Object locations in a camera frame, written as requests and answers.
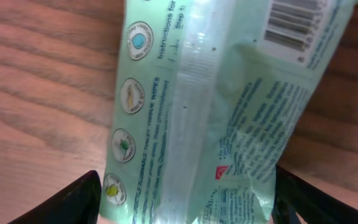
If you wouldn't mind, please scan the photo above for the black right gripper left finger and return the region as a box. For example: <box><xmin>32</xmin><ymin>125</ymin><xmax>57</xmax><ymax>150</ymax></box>
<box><xmin>9</xmin><ymin>170</ymin><xmax>101</xmax><ymax>224</ymax></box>

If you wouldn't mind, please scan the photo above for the green wet wipes pack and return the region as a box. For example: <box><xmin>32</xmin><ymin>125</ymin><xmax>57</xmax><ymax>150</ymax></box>
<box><xmin>99</xmin><ymin>0</ymin><xmax>357</xmax><ymax>224</ymax></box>

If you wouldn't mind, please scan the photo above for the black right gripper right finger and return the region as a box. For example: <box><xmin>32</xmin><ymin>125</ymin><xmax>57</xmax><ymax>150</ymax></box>
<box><xmin>272</xmin><ymin>166</ymin><xmax>358</xmax><ymax>224</ymax></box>

